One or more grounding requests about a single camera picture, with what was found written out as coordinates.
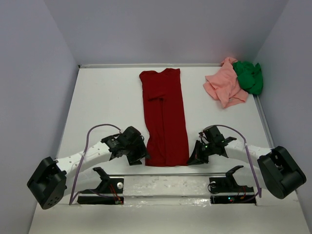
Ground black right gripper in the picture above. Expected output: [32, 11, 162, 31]
[186, 140, 215, 165]

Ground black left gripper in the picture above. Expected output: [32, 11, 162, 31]
[124, 136, 151, 166]

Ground dark red t-shirt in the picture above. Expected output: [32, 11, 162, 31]
[139, 68, 189, 167]

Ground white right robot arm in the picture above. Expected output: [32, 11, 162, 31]
[187, 124, 307, 199]

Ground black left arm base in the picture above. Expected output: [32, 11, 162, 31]
[77, 167, 124, 205]

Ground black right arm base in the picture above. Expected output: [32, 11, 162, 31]
[207, 165, 256, 205]

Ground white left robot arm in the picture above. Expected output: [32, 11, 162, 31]
[27, 126, 150, 210]

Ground pink t-shirt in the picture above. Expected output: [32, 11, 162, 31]
[203, 57, 249, 109]

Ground green t-shirt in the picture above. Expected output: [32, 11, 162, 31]
[232, 61, 263, 95]

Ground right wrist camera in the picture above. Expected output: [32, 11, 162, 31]
[199, 130, 212, 144]

